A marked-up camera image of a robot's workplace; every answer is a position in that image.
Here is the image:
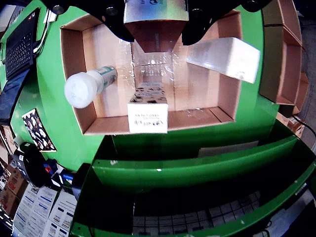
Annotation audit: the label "small blue red box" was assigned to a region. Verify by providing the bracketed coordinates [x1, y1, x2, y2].
[43, 159, 58, 174]

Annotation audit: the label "black laptop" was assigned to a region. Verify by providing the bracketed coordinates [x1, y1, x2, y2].
[0, 7, 41, 125]

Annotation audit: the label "tall white carton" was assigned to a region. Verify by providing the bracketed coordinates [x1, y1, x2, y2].
[185, 36, 262, 84]

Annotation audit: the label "cow pattern flat card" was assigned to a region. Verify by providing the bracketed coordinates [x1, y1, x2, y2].
[21, 108, 57, 153]

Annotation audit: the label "plastic bottle teal label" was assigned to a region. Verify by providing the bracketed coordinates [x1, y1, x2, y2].
[63, 65, 119, 109]

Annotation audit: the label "red box silver top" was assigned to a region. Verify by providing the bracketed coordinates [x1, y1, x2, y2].
[123, 0, 190, 54]

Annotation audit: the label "black plastic device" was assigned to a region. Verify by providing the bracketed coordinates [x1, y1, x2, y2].
[71, 162, 92, 201]

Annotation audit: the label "black floor cable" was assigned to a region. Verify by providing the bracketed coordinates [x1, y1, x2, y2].
[292, 115, 316, 140]

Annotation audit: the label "white cable loop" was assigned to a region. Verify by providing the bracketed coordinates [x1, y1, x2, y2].
[37, 9, 52, 55]

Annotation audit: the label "shallow cardboard tray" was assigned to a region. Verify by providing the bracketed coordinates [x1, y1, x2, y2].
[60, 8, 244, 136]

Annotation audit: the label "cardboard box red letters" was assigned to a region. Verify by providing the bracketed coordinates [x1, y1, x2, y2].
[0, 167, 28, 215]

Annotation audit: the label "black round device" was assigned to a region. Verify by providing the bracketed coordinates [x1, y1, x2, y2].
[23, 145, 53, 187]

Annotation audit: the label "printed paper sheet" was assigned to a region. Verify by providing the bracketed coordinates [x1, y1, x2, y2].
[40, 190, 79, 237]
[13, 184, 59, 237]

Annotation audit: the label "green metal shelf unit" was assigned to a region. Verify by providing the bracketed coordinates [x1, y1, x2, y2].
[69, 118, 316, 237]

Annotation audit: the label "cow print hand cream box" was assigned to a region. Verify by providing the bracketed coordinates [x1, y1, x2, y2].
[127, 82, 169, 135]

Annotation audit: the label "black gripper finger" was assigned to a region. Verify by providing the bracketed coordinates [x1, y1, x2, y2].
[182, 0, 272, 46]
[41, 0, 135, 42]

